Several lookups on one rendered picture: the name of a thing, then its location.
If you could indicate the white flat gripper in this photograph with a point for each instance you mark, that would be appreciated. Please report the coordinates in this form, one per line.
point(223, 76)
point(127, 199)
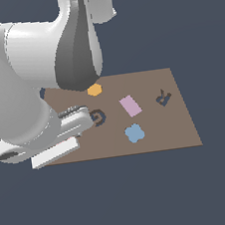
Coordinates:
point(54, 153)

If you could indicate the brown slot board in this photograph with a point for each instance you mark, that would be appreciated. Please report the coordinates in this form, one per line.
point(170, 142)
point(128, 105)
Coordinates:
point(160, 128)

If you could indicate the orange hexagon block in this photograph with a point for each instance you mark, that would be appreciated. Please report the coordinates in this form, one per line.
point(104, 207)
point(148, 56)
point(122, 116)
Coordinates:
point(95, 90)

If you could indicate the blue clover block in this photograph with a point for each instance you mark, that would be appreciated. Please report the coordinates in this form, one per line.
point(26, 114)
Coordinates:
point(134, 133)

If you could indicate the pink rectangle block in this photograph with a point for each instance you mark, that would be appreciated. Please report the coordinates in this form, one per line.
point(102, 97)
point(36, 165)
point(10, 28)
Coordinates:
point(130, 105)

